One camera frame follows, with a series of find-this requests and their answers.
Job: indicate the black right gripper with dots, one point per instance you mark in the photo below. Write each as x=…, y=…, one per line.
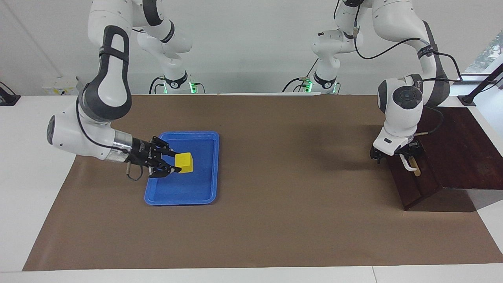
x=142, y=152

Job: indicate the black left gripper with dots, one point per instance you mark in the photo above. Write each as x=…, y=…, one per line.
x=399, y=151

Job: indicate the yellow cube block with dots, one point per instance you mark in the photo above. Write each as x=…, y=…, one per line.
x=184, y=163

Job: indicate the dark wooden drawer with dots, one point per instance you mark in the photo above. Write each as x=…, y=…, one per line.
x=416, y=188

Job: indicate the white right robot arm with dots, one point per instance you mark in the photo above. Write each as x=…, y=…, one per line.
x=110, y=86

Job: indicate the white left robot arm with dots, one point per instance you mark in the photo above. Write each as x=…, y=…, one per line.
x=401, y=106

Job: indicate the dark wooden drawer cabinet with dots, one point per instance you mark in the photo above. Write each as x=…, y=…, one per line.
x=467, y=157

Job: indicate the blue plastic tray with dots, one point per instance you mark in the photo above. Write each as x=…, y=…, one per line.
x=196, y=188

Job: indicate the brown table mat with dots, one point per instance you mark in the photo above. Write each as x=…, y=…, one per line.
x=294, y=177

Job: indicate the window pane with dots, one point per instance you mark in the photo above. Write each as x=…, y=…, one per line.
x=489, y=51

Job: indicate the black desk clamp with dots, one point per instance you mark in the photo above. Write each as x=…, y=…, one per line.
x=8, y=99

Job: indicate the black camera stand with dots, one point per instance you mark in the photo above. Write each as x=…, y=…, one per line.
x=481, y=86

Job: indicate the white wall socket strip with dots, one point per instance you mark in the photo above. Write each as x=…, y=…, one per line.
x=59, y=88

